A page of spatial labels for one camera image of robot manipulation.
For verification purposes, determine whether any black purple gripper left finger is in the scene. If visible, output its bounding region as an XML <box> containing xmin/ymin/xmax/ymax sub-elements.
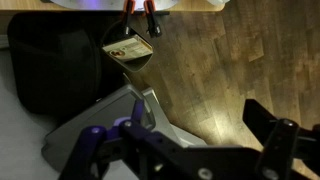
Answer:
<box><xmin>58</xmin><ymin>100</ymin><xmax>187</xmax><ymax>180</ymax></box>

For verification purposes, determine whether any black bag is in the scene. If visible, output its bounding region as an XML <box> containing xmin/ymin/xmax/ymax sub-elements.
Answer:
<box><xmin>7</xmin><ymin>12</ymin><xmax>126</xmax><ymax>118</ymax></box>

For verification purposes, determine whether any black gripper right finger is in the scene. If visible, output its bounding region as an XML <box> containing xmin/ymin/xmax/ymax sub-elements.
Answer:
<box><xmin>242</xmin><ymin>99</ymin><xmax>320</xmax><ymax>180</ymax></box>

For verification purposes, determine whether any orange black spring clamp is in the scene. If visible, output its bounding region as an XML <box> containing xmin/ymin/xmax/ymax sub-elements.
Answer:
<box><xmin>122</xmin><ymin>0</ymin><xmax>162</xmax><ymax>38</ymax></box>

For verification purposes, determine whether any black bin with box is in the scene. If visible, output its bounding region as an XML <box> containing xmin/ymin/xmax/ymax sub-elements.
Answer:
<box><xmin>101</xmin><ymin>21</ymin><xmax>154</xmax><ymax>72</ymax></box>

